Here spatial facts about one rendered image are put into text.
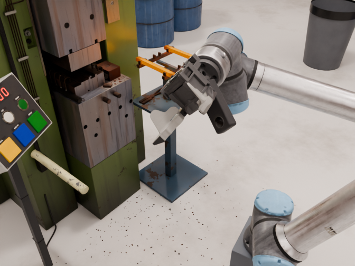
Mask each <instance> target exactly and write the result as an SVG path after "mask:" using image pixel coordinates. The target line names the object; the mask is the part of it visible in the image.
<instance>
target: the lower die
mask: <svg viewBox="0 0 355 266"><path fill-rule="evenodd" d="M43 62H44V65H45V66H46V67H49V68H50V69H54V70H55V72H60V75H61V74H64V75H65V77H69V78H70V79H71V82H69V79H68V78H67V79H66V86H67V89H68V91H70V92H71V93H73V94H75V95H77V96H79V97H80V96H82V95H84V94H86V93H88V92H90V91H92V90H94V89H96V88H98V87H101V86H103V85H104V83H105V78H104V72H102V71H100V70H98V71H97V69H96V68H94V67H93V69H92V68H91V66H89V65H88V66H84V67H83V68H82V69H85V70H87V71H89V72H91V73H93V74H95V77H94V78H92V79H91V78H90V77H89V76H87V75H85V74H83V73H81V72H79V71H77V70H75V71H72V72H70V71H68V70H66V69H64V68H62V67H60V66H58V65H56V64H54V63H52V62H50V61H48V60H46V59H44V58H43ZM49 68H47V69H46V74H47V79H48V80H49V81H50V77H49ZM50 75H51V79H52V82H53V83H54V84H55V80H54V71H51V72H50ZM55 78H56V81H57V84H58V86H60V82H59V74H58V73H56V74H55ZM60 80H61V84H62V88H64V89H66V88H65V85H64V76H61V77H60ZM88 90H90V91H88Z"/></svg>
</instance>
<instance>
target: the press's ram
mask: <svg viewBox="0 0 355 266"><path fill-rule="evenodd" d="M29 4H30V8H31V12H32V16H33V20H34V25H35V29H36V33H37V36H38V40H39V45H40V49H41V50H44V51H46V52H48V53H50V54H52V55H54V56H57V57H59V58H60V57H63V56H65V55H68V54H70V52H72V53H73V52H75V51H78V50H81V49H83V48H86V47H88V46H90V45H93V44H95V42H97V43H98V42H100V41H103V40H105V39H106V31H105V22H104V14H103V9H102V0H29Z"/></svg>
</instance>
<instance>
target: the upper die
mask: <svg viewBox="0 0 355 266"><path fill-rule="evenodd" d="M41 53H42V57H43V58H44V59H46V60H48V61H50V62H52V63H54V64H56V65H58V66H60V67H62V68H64V69H66V70H68V71H70V72H72V71H75V70H77V69H79V68H82V67H84V66H86V65H89V64H91V63H93V62H96V61H98V60H100V59H101V51H100V44H99V42H98V43H97V42H95V44H93V45H90V46H88V47H85V48H83V49H81V50H78V51H75V52H73V53H72V52H70V54H68V55H65V56H63V57H60V58H59V57H57V56H54V55H52V54H50V53H48V52H46V51H44V50H41Z"/></svg>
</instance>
